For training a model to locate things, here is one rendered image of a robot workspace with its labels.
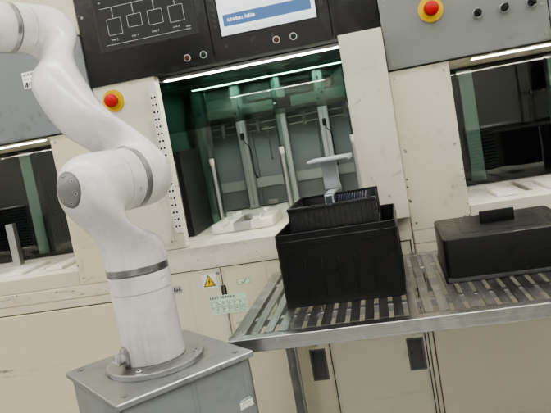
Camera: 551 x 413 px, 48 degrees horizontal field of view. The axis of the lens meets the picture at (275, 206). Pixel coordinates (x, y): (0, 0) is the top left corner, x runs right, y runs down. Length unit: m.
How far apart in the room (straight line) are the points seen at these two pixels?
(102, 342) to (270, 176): 1.08
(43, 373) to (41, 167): 0.82
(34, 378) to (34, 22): 1.28
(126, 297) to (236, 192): 1.66
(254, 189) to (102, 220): 1.63
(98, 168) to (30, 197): 1.52
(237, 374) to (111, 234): 0.35
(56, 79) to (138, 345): 0.53
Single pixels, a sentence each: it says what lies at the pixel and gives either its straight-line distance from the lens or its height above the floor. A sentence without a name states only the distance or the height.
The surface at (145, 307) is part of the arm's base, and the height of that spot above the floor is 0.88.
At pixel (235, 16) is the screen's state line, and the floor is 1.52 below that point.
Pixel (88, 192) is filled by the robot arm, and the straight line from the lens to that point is 1.12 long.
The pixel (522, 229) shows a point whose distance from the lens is 1.48.
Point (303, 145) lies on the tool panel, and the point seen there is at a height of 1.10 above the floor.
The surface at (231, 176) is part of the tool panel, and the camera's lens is 2.79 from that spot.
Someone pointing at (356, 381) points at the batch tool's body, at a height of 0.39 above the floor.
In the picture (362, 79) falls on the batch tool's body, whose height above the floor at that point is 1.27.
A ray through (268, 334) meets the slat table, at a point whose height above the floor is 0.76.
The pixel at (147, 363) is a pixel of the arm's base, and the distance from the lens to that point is 1.22.
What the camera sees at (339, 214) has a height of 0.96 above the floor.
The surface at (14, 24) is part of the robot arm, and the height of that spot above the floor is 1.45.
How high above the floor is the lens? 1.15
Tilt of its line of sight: 6 degrees down
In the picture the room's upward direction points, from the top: 10 degrees counter-clockwise
